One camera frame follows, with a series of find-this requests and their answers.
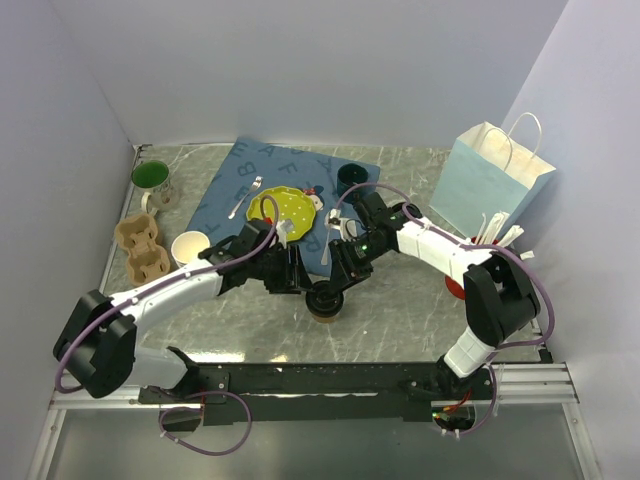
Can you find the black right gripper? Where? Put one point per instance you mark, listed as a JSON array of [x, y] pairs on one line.
[[344, 269]]

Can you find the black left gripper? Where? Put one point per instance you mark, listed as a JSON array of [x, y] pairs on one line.
[[292, 279]]

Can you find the black plastic cup lid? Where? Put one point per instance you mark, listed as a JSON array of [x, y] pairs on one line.
[[320, 305]]

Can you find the brown paper coffee cup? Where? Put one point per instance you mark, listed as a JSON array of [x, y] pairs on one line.
[[325, 319]]

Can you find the stack of brown paper cups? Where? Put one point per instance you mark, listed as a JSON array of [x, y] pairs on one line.
[[186, 247]]

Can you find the stack of black cup lids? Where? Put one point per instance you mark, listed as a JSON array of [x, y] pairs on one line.
[[407, 207]]

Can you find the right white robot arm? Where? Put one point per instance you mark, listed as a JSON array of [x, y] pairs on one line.
[[499, 295]]

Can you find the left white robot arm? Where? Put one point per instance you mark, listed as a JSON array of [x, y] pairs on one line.
[[100, 343]]

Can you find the silver spoon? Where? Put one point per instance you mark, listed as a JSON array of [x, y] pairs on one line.
[[330, 216]]

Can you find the green polka dot plate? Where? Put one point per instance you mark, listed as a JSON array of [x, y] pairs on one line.
[[296, 211]]

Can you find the small cartoon figure toy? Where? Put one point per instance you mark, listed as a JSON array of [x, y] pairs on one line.
[[315, 194]]

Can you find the dark teal mug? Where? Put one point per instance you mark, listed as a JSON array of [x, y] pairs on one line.
[[348, 175]]

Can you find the red cup with stirrers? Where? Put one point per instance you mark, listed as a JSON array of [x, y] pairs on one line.
[[455, 290]]

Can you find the silver fork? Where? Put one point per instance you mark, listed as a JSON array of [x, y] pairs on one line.
[[256, 184]]

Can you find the blue letter placemat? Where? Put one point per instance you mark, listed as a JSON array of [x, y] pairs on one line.
[[279, 166]]

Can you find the brown cardboard cup carrier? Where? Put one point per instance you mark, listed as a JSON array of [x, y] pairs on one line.
[[140, 238]]

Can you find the light blue paper bag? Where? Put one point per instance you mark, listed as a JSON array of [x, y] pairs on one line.
[[488, 172]]

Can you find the green interior floral mug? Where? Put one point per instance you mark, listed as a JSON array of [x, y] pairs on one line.
[[153, 178]]

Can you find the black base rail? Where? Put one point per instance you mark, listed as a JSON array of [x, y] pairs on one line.
[[234, 392]]

